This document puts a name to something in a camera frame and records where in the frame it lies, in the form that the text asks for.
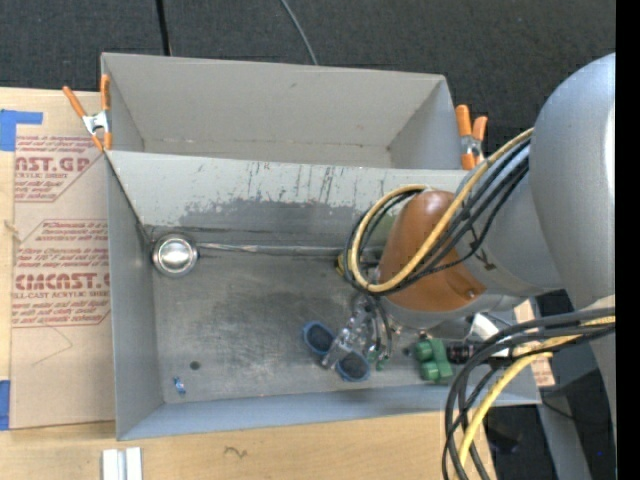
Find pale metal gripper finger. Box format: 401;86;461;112
331;334;362;370
320;326;354;368

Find blue sunglasses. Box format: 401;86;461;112
302;320;372;383

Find green toy block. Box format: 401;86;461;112
413;337;454;383

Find grey metal bin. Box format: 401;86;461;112
99;51;544;442

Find shiny round metal cup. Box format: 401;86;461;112
151;235;200;277

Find brown cardboard board red print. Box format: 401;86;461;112
0;86;118;431

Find black cylinder on white bracket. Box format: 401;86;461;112
446;312;506;364

